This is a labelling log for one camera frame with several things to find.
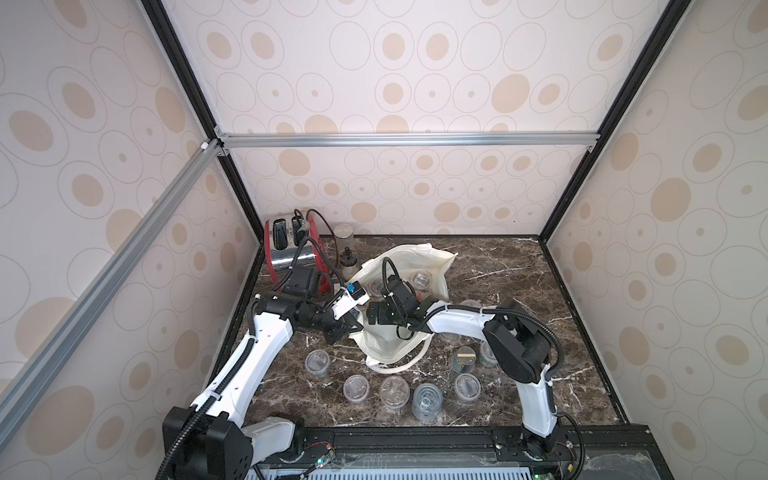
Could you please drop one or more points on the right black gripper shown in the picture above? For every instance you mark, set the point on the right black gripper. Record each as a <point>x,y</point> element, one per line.
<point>377,312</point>

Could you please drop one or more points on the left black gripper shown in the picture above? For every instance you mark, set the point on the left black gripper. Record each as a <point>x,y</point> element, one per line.
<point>344,325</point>

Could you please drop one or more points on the cream canvas tote bag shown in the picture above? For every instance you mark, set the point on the cream canvas tote bag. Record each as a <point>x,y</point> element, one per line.
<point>392,350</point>

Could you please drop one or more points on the wide clear seed jar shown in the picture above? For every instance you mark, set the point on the wide clear seed jar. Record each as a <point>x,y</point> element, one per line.
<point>394,394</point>

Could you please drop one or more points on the dark lid seed jar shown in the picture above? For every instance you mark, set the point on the dark lid seed jar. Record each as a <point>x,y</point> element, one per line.
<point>464,360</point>

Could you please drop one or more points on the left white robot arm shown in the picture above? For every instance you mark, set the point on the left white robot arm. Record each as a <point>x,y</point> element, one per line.
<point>240,372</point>

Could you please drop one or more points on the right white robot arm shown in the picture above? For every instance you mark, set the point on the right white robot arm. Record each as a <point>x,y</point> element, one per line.
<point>525,349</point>

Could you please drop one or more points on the seed jar in bag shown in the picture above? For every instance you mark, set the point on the seed jar in bag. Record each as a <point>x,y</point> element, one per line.
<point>421,280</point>

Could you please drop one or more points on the small bottle behind bag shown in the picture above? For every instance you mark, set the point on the small bottle behind bag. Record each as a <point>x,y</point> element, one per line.
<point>349,263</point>

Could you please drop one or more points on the glass spice shaker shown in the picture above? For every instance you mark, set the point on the glass spice shaker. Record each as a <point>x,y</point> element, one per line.
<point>344,237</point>

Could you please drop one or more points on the red chrome toaster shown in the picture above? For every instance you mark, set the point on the red chrome toaster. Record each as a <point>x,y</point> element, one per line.
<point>287,233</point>

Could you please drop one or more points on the left diagonal aluminium bar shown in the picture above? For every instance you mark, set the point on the left diagonal aluminium bar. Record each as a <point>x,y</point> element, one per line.
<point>41,370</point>

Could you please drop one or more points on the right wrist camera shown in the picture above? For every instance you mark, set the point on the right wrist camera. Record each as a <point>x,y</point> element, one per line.
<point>400,293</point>

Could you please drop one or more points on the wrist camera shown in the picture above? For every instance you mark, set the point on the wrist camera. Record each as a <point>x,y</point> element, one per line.
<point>348,299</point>
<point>400,293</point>

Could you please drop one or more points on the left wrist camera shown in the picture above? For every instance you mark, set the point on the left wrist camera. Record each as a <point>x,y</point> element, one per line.
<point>348,299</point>

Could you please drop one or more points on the horizontal aluminium frame bar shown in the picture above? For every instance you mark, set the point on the horizontal aluminium frame bar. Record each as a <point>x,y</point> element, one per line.
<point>428,139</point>

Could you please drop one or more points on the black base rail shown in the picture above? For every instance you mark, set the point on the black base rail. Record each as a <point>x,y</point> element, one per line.
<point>586,452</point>

